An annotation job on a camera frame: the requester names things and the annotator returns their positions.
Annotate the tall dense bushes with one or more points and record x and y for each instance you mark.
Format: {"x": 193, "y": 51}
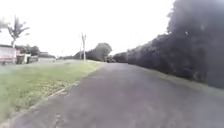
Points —
{"x": 190, "y": 46}

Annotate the grass strip beside bushes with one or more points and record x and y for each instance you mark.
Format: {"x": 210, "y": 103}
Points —
{"x": 186, "y": 81}

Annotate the palm tree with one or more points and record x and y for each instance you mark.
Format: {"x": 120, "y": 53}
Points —
{"x": 16, "y": 30}

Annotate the grey asphalt path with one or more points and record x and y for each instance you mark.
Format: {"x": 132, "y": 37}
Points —
{"x": 133, "y": 96}

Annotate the grass verge strip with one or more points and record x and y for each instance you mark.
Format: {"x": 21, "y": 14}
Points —
{"x": 36, "y": 80}

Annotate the low pale building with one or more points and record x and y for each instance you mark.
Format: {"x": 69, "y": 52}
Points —
{"x": 10, "y": 54}

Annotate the distant tree clump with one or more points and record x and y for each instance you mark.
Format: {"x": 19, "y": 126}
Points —
{"x": 98, "y": 52}

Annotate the utility pole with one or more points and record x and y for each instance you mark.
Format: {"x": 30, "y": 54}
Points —
{"x": 83, "y": 46}

